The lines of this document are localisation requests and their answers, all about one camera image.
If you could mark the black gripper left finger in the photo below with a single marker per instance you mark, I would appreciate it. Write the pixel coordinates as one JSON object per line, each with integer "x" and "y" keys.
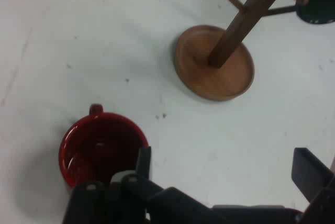
{"x": 104, "y": 203}

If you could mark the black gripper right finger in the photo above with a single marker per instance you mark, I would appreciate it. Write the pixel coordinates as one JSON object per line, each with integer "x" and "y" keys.
{"x": 311, "y": 174}

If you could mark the red mug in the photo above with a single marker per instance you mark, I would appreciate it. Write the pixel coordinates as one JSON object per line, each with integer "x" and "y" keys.
{"x": 102, "y": 140}

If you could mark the brown wooden mug tree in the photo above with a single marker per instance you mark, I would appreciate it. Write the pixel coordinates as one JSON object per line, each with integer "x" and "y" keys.
{"x": 209, "y": 77}

